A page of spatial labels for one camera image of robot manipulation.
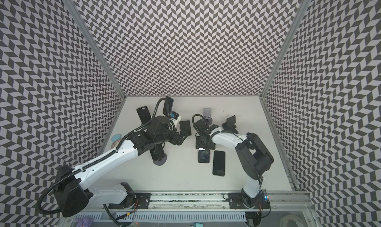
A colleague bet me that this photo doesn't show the back phone teal edge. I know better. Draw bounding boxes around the back phone teal edge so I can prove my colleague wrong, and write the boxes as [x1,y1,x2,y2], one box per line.
[163,96,174,116]

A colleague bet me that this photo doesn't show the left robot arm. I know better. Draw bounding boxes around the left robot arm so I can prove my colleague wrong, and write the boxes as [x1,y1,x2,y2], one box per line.
[36,96,188,217]

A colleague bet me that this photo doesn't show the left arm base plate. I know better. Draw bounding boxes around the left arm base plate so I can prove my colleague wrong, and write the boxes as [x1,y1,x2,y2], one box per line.
[108,193,151,210]

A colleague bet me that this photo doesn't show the grey round stand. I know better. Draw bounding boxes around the grey round stand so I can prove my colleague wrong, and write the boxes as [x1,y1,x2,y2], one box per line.
[202,108,213,125]
[153,154,167,166]

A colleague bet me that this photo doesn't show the blue oval object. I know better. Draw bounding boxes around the blue oval object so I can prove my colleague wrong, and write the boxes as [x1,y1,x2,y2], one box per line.
[111,134,122,142]

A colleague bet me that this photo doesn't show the black folding stand right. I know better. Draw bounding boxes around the black folding stand right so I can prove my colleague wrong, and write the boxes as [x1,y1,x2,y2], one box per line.
[222,115,239,134]

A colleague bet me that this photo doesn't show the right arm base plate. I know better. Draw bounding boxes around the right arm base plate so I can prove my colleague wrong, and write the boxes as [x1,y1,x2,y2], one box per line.
[228,192,270,210]

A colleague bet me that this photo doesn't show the black centre stand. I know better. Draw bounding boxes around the black centre stand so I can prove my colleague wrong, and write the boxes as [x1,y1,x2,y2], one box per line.
[180,120,191,136]

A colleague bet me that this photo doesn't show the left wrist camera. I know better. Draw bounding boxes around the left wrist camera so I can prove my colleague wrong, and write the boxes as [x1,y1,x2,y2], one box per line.
[170,111,181,127]

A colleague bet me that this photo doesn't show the tape roll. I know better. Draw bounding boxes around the tape roll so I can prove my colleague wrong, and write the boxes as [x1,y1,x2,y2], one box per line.
[111,140,120,149]

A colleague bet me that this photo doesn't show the aluminium rail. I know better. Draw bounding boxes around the aluminium rail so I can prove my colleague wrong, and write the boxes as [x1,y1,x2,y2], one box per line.
[71,190,315,212]

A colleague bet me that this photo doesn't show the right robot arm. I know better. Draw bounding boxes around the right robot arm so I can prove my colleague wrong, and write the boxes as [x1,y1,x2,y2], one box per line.
[191,114,274,209]

